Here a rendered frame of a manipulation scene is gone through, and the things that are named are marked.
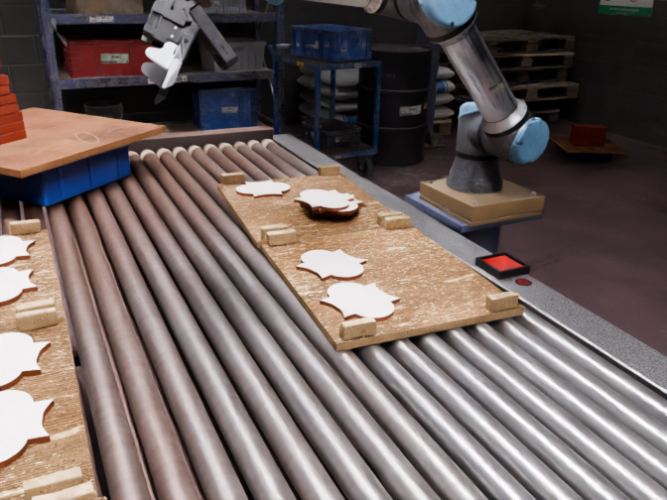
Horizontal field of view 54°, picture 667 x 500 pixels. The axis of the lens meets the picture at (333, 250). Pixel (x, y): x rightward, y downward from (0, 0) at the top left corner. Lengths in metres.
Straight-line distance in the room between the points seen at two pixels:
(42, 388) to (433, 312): 0.61
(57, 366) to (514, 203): 1.18
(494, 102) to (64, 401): 1.11
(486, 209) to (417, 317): 0.66
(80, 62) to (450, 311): 4.53
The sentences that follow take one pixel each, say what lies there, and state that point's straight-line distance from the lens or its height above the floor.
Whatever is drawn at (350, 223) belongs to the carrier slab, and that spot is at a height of 0.94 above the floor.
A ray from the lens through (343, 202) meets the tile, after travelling 1.47.
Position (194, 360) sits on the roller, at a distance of 1.03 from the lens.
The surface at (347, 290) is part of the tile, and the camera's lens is 1.15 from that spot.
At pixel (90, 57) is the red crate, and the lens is 5.39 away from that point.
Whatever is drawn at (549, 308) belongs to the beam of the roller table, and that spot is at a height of 0.91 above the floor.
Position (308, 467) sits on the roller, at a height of 0.92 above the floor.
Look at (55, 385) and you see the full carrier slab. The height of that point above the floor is 0.94.
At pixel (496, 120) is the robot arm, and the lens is 1.62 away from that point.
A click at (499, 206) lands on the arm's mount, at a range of 1.72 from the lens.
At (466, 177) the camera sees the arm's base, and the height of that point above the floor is 0.96.
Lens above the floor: 1.47
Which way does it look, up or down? 23 degrees down
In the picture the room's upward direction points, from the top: 2 degrees clockwise
